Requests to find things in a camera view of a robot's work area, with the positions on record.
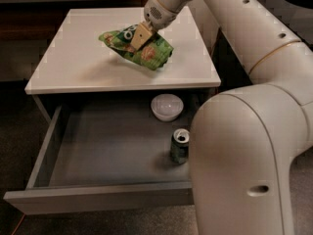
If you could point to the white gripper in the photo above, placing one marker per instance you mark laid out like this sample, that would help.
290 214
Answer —
158 15

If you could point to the green rice chip bag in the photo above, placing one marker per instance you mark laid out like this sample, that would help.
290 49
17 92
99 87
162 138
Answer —
153 55

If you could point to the grey top drawer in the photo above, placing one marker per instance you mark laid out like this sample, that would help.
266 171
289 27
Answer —
107 151

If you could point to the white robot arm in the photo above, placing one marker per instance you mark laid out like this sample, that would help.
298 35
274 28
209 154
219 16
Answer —
244 140

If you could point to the grey drawer cabinet white top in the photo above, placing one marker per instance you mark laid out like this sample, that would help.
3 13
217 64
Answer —
77 61

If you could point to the black counter cabinet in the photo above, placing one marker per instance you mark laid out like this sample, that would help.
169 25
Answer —
297 15

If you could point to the white bowl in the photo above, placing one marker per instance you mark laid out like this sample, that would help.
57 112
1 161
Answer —
167 107

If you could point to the green soda can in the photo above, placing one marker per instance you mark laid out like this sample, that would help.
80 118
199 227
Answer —
180 146

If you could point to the dark wooden bench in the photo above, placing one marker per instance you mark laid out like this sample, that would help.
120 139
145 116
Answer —
41 20

